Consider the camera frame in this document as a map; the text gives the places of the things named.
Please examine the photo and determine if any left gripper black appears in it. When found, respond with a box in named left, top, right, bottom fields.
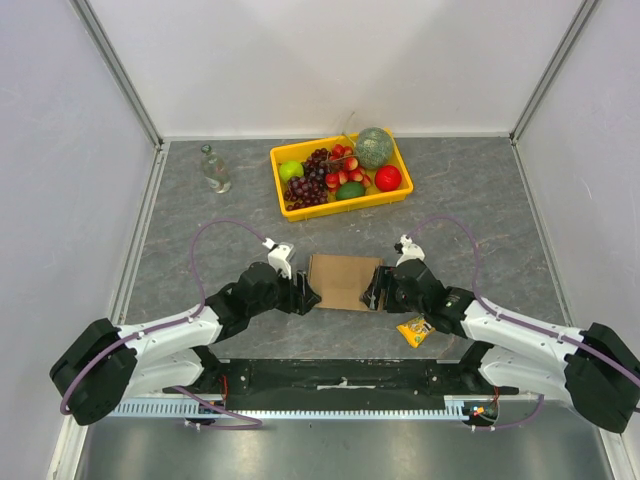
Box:
left=249, top=263, right=321, bottom=317

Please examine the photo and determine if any brown cardboard box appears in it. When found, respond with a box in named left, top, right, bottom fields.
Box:
left=308, top=254, right=383, bottom=312

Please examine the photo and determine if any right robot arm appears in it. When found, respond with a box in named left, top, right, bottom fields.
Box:
left=361, top=259, right=639, bottom=434

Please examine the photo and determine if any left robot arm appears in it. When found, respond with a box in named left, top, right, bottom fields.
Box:
left=49, top=262, right=321, bottom=426

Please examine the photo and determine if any yellow candy bag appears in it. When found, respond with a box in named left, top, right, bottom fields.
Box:
left=396, top=316, right=436, bottom=348

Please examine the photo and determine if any green lime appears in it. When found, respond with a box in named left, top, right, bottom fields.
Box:
left=335, top=182, right=366, bottom=201

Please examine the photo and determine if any dark purple grape bunch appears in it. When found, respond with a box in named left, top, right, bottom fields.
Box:
left=281, top=148, right=329, bottom=211

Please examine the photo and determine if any red apple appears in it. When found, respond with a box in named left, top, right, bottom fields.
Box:
left=374, top=165, right=402, bottom=192

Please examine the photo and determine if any green apple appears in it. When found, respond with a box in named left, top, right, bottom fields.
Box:
left=278, top=161, right=304, bottom=183

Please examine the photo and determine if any red strawberry cluster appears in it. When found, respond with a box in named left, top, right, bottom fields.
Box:
left=325, top=144, right=372, bottom=193

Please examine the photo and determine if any yellow plastic tray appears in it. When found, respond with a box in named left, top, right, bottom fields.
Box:
left=270, top=128, right=414, bottom=222

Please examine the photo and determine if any green netted melon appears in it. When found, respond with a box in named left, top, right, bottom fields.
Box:
left=354, top=127, right=394, bottom=170

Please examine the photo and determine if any clear glass bottle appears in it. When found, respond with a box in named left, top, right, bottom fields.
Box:
left=201, top=144, right=231, bottom=194

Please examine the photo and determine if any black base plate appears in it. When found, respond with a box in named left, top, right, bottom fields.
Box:
left=190, top=359, right=518, bottom=396

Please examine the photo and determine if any grey slotted cable duct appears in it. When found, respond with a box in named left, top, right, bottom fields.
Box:
left=109, top=396, right=486, bottom=421

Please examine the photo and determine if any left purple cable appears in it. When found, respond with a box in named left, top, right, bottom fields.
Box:
left=59, top=218, right=274, bottom=431

